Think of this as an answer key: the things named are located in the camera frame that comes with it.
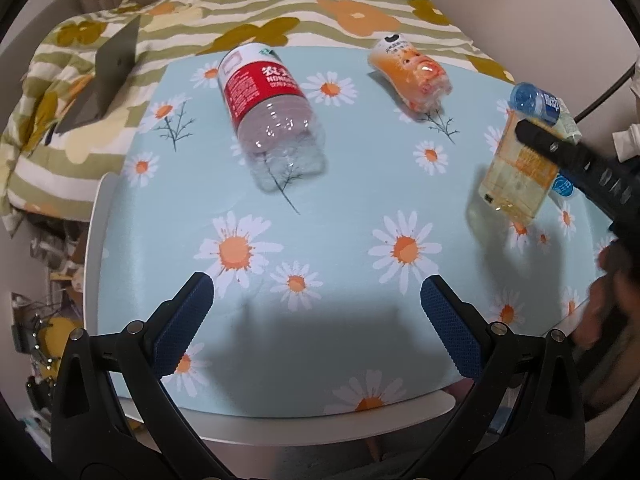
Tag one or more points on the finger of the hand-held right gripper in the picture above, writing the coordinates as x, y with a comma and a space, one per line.
552, 149

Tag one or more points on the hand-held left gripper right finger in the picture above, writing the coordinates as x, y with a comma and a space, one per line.
450, 330

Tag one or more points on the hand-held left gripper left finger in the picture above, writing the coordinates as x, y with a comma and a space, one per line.
182, 327

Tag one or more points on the yellow drink bottle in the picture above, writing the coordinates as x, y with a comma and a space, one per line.
512, 185

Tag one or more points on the person's right hand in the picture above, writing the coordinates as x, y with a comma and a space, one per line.
612, 295

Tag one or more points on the small blue-capped clear bottle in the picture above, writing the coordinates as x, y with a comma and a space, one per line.
550, 107

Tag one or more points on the white cloth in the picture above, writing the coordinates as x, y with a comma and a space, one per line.
629, 142

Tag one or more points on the white table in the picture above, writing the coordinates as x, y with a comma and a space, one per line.
260, 427

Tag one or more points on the yellow object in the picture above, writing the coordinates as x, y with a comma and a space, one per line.
55, 332

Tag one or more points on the orange drink bottle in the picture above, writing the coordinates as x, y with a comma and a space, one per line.
415, 77

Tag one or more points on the daisy-print light blue tablecloth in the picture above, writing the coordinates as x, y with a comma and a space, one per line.
350, 190

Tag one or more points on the red-label clear water bottle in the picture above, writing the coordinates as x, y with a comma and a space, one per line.
265, 105

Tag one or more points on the grey laptop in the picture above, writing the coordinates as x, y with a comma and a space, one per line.
107, 75

